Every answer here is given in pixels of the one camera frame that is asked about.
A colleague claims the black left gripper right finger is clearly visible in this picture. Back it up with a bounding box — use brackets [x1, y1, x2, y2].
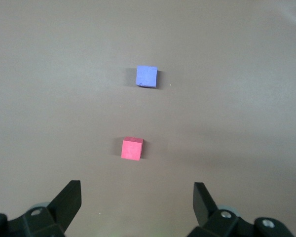
[187, 182, 293, 237]

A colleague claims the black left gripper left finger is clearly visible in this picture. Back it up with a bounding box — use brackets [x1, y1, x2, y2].
[0, 180, 82, 237]

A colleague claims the red foam cube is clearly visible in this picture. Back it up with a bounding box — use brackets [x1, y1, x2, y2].
[120, 136, 144, 161]

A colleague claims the purple-blue foam cube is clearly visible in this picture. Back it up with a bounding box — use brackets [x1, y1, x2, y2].
[135, 65, 159, 89]

